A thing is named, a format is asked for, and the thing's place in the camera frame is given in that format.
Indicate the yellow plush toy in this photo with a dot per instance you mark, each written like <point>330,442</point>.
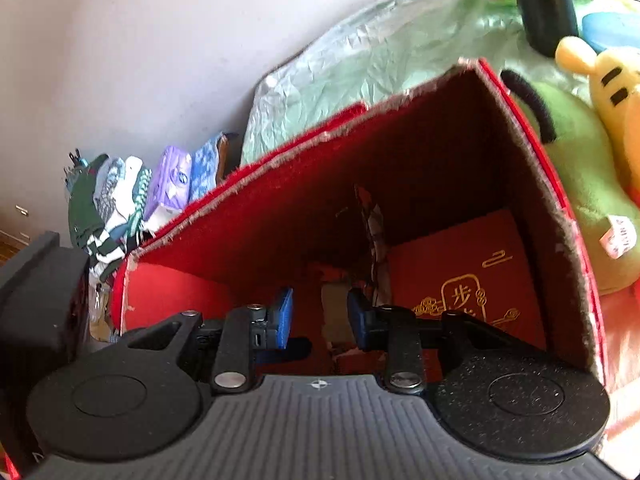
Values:
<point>615,100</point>

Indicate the green plush toy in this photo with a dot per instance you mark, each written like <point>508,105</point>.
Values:
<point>585,170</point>

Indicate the blue patterned cloth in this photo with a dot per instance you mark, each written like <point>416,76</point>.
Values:
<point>205,170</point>

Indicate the pink cloth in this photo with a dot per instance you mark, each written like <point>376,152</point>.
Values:
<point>622,360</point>

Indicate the white grey patterned garment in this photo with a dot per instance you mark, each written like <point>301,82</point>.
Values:
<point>112,190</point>

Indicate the red printed envelope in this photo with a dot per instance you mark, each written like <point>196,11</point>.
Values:
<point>450,255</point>

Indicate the blue soft object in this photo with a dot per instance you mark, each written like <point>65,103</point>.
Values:
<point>612,30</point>

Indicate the red cardboard box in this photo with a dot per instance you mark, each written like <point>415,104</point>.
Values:
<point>300,210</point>

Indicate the purple tissue pack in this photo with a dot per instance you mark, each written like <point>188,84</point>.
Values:
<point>170,180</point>

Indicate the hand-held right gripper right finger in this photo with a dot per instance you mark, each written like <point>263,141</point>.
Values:
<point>358,320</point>

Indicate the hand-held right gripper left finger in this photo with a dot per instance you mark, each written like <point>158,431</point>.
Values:
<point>281,317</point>

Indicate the dark green striped garment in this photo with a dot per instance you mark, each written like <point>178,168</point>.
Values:
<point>82,210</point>

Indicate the black bottle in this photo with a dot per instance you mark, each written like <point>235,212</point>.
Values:
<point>545,0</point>

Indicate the red patterned bag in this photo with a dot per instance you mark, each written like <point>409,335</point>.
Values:
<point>372,230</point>

